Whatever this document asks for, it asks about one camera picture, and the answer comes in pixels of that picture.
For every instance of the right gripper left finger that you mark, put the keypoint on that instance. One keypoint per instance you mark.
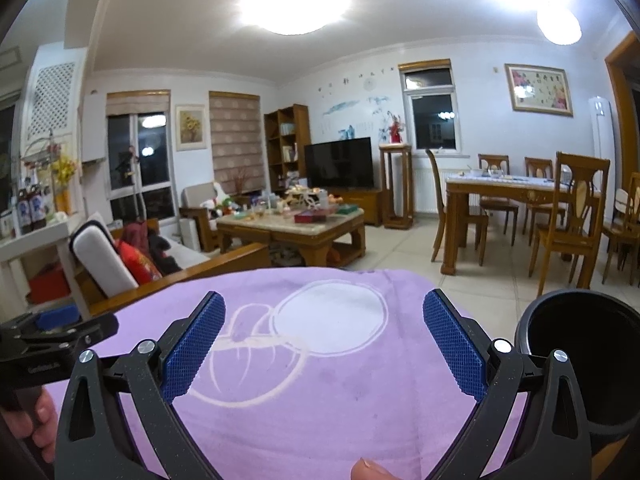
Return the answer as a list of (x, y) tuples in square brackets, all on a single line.
[(153, 374)]

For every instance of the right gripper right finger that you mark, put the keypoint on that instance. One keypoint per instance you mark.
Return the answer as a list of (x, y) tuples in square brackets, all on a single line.
[(529, 420)]

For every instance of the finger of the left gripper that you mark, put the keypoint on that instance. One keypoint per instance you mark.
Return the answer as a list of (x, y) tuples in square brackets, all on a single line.
[(57, 318)]

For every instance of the black trash bin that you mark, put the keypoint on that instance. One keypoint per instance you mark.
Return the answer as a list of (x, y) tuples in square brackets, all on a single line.
[(600, 335)]

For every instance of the person left hand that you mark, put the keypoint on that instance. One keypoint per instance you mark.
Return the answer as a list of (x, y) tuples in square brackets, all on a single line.
[(42, 429)]

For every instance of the person right hand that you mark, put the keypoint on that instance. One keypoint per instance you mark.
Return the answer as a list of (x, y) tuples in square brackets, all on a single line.
[(366, 469)]

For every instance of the red cushion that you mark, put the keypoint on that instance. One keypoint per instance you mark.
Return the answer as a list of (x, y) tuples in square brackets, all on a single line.
[(142, 268)]

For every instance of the purple tablecloth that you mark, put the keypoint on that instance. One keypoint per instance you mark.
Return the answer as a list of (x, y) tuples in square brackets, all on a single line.
[(313, 370)]

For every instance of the wooden coffee table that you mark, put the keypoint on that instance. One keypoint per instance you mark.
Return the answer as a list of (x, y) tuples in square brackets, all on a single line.
[(338, 241)]

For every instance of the wooden dining chair near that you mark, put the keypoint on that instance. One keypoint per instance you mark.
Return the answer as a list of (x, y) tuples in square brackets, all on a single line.
[(576, 221)]

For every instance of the wooden dining chair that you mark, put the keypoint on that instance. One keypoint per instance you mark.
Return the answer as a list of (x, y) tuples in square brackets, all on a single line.
[(576, 221), (465, 216)]

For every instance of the wooden dining chair left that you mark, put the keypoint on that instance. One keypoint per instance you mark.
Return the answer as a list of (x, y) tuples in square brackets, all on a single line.
[(465, 216)]

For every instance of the framed sunflower painting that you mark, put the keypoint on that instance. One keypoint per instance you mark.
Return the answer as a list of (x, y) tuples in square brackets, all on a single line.
[(189, 128)]

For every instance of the wooden dining table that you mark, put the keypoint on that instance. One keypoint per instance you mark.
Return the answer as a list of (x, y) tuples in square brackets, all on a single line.
[(492, 194)]

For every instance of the wooden bookshelf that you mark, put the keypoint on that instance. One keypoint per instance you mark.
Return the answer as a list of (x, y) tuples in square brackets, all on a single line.
[(287, 134)]

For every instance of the black television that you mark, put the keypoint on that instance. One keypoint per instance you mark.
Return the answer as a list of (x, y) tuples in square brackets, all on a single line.
[(340, 164)]

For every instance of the white air conditioner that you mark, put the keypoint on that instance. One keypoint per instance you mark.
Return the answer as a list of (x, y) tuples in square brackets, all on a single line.
[(603, 136)]

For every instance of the tall wooden plant stand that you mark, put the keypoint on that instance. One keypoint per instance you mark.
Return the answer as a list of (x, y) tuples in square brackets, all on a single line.
[(396, 176)]

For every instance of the framed flower painting right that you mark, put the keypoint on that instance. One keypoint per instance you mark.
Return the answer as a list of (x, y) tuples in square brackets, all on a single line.
[(539, 89)]

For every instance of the round ceiling lamp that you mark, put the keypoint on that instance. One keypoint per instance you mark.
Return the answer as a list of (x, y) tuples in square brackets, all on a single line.
[(558, 23)]

